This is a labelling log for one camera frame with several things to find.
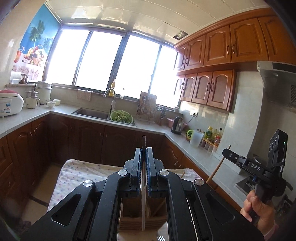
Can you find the kitchen faucet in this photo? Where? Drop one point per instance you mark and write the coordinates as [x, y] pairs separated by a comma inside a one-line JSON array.
[[113, 102]]

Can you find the knife block rack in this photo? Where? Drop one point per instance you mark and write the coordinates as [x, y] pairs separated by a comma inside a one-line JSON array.
[[146, 107]]

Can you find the beach fruit poster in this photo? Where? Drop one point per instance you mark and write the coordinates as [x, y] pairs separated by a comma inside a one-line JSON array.
[[35, 45]]

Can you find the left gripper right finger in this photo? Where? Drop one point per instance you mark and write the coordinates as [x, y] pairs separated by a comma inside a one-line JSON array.
[[194, 210]]

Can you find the translucent plastic pitcher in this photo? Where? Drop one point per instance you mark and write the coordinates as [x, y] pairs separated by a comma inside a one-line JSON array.
[[196, 138]]

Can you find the white dotted tablecloth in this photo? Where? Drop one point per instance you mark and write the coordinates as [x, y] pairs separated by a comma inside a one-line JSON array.
[[74, 172]]

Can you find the white rice cooker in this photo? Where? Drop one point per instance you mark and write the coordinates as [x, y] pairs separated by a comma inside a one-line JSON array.
[[10, 102]]

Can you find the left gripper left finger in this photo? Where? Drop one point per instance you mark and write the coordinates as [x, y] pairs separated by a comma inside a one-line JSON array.
[[91, 211]]

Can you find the wooden utensil holder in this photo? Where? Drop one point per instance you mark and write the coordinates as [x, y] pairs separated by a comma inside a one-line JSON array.
[[137, 215]]

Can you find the large white cooker pot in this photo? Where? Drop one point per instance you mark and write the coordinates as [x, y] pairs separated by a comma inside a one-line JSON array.
[[44, 91]]

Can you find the person right hand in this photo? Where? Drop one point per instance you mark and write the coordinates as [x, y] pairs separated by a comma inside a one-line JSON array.
[[264, 211]]

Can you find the small white electric pot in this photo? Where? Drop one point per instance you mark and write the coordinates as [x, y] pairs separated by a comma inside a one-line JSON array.
[[32, 100]]

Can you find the wooden chopstick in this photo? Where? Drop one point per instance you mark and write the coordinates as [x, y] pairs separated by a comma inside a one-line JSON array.
[[215, 170]]

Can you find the green tea bottle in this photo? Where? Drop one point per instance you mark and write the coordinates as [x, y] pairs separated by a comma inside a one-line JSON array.
[[208, 133]]

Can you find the upper wooden cabinets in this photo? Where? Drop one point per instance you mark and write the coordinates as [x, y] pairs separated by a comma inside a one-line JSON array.
[[207, 61]]

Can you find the dish soap bottle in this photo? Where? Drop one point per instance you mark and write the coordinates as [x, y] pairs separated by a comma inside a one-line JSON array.
[[111, 92]]

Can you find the green vegetable colander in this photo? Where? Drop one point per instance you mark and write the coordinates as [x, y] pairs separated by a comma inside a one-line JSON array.
[[121, 117]]

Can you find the range hood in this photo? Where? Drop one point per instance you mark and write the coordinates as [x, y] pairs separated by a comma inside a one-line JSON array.
[[279, 82]]

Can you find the hanging dish cloth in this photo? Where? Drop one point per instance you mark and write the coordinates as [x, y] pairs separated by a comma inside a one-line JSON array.
[[84, 95]]

